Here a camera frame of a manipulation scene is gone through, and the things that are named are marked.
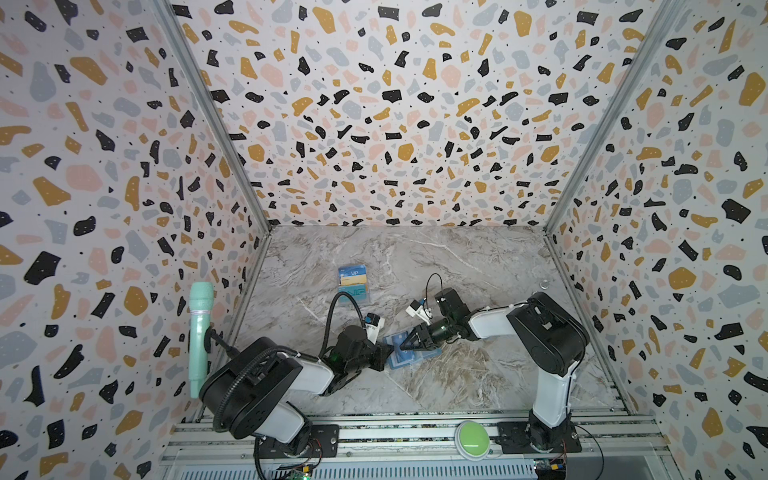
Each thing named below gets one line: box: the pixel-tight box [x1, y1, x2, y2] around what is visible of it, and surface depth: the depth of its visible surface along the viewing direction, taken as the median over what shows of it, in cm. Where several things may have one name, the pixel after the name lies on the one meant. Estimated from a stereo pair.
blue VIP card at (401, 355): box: [392, 332, 415, 362], surface depth 89 cm
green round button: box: [454, 420, 491, 461], surface depth 74 cm
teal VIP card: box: [338, 284, 367, 303], surface depth 101 cm
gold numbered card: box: [340, 274, 367, 286], surface depth 102 cm
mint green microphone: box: [188, 281, 215, 399], surface depth 63 cm
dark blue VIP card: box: [338, 264, 367, 279], surface depth 102 cm
